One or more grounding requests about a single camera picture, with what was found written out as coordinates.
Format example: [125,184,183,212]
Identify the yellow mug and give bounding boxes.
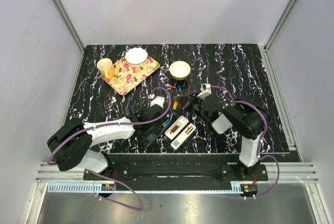
[97,58,114,79]

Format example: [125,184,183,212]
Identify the aluminium frame post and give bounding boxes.
[38,0,86,50]
[264,0,298,51]

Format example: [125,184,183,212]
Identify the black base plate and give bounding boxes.
[83,154,268,192]

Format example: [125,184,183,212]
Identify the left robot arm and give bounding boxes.
[47,104,169,180]

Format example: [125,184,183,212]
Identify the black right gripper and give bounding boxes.
[174,91,208,124]

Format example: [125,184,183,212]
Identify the left aluminium frame post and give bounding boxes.
[38,0,86,50]

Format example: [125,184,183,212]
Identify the black remote control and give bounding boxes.
[142,119,171,147]

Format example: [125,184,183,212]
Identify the beige round bowl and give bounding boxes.
[169,61,191,80]

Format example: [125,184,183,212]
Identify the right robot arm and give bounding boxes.
[176,93,272,180]

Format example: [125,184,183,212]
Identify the floral rectangular tray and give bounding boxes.
[100,56,160,96]

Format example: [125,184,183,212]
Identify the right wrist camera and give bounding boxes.
[197,84,211,99]

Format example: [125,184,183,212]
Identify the green blue batteries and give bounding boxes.
[162,120,170,127]

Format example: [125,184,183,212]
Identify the white remote orange batteries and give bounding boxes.
[165,115,189,140]

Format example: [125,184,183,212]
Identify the white scalloped bowl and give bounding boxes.
[124,48,148,67]

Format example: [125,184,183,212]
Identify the right aluminium frame post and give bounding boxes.
[264,0,298,51]

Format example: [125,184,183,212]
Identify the white remote blue batteries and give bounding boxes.
[171,123,196,150]

